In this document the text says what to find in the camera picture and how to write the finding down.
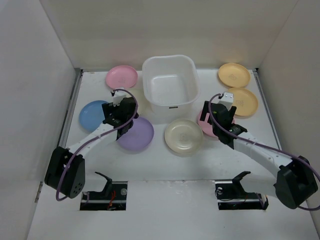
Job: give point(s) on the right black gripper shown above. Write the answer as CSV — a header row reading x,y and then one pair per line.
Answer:
x,y
206,111

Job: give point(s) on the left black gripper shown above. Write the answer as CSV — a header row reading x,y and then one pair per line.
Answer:
x,y
109,109

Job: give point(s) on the pink plate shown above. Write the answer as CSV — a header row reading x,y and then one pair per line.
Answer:
x,y
205,126
121,76

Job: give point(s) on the blue plate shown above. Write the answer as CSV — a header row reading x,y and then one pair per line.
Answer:
x,y
92,115

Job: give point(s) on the yellow plate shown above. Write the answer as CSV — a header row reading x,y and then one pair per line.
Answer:
x,y
234,75
245,101

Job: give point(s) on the purple plate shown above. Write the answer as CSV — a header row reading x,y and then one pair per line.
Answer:
x,y
138,137

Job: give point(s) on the cream plate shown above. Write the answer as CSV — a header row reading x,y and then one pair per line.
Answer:
x,y
183,137
143,104

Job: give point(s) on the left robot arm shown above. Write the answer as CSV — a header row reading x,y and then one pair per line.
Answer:
x,y
66,172

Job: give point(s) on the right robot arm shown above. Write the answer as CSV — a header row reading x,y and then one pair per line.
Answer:
x,y
293,179

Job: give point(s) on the white plastic bin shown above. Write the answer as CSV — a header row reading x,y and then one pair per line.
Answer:
x,y
171,86

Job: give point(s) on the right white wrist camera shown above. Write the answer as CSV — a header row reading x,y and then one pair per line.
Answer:
x,y
227,100

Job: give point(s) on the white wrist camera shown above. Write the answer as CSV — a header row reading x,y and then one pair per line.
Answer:
x,y
118,95
227,100

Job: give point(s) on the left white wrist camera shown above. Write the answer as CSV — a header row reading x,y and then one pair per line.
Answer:
x,y
118,95

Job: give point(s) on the right aluminium rail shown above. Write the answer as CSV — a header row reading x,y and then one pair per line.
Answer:
x,y
267,109

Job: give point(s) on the aluminium rail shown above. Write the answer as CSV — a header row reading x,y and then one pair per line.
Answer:
x,y
267,109
67,117

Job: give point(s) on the left aluminium rail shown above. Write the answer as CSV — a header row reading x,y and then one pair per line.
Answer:
x,y
67,117

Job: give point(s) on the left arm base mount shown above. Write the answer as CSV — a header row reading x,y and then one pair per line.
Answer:
x,y
107,196

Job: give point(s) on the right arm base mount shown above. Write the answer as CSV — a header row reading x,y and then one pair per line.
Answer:
x,y
232,197

